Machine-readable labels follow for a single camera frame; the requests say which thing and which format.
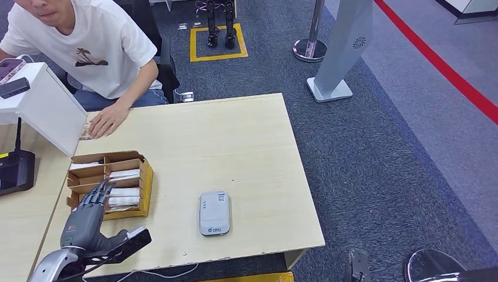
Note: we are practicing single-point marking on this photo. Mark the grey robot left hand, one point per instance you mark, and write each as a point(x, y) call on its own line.
point(85, 225)

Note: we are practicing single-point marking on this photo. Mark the person's left hand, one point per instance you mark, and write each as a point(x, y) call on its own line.
point(109, 120)

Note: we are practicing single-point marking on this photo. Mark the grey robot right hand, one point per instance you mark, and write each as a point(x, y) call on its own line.
point(357, 268)

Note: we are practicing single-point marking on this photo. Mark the person's left forearm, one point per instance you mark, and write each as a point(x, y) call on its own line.
point(136, 91)

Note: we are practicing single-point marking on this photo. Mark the white room key card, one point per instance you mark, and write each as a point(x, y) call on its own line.
point(85, 166)
point(124, 192)
point(124, 174)
point(124, 201)

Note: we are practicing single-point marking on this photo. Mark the cardboard card organiser box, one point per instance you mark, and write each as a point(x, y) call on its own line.
point(144, 194)

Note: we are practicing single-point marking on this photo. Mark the person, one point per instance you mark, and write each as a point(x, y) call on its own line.
point(89, 35)

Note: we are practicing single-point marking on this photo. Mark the grey white card reader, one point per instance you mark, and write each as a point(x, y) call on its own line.
point(214, 214)

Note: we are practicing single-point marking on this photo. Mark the white box stand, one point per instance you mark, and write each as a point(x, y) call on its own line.
point(50, 113)

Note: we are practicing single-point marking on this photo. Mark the black office chair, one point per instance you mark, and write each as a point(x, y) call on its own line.
point(167, 74)

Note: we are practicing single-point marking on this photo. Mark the chrome stanchion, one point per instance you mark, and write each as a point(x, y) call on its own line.
point(432, 264)
point(309, 50)

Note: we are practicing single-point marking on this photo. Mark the black device with antenna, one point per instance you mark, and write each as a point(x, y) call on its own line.
point(15, 175)

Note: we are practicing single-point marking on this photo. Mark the yellow floor tape strip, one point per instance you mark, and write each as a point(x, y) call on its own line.
point(264, 278)

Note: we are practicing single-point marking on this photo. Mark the black rectangular device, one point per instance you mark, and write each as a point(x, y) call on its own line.
point(13, 88)

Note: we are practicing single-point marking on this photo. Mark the phone in pale case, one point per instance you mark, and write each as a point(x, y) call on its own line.
point(9, 70)

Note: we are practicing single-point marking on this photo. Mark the yellow floor tape square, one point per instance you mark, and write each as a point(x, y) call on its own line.
point(218, 57)

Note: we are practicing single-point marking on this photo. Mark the white table leg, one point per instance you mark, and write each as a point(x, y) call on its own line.
point(168, 4)

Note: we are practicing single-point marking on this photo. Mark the black humanoid robot legs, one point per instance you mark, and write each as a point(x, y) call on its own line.
point(212, 23)

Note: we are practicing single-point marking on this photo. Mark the red floor tape line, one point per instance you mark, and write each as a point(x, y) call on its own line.
point(447, 67)

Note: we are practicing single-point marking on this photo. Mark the grey standing sign panel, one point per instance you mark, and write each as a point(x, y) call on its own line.
point(342, 46)

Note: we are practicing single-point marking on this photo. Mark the white cabinet base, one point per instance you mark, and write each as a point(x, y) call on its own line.
point(478, 4)

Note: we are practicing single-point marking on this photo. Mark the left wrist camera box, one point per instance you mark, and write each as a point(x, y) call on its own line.
point(128, 245)

